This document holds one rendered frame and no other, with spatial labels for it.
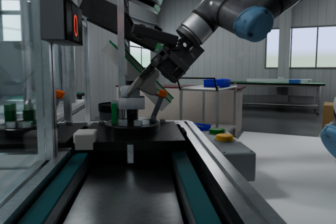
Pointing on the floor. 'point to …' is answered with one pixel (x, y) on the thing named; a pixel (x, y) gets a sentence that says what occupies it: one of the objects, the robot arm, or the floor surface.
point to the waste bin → (105, 111)
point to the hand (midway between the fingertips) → (129, 88)
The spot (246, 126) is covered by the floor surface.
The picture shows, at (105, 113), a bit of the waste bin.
